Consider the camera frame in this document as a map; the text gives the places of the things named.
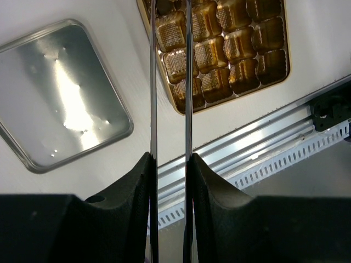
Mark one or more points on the silver tin lid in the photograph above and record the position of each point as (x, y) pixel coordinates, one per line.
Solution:
(58, 100)

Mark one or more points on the gold chocolate box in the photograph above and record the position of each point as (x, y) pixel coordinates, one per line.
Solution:
(240, 47)

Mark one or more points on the left gripper tweezer left finger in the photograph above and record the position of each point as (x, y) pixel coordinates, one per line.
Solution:
(139, 209)

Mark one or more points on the aluminium mounting rail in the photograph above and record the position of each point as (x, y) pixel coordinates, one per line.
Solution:
(324, 174)

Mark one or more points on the left gripper tweezer right finger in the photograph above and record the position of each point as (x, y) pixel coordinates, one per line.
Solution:
(198, 215)

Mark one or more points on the white slotted cable duct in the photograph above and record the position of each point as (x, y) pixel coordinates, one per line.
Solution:
(247, 161)

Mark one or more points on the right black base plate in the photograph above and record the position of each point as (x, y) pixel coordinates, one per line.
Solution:
(331, 108)

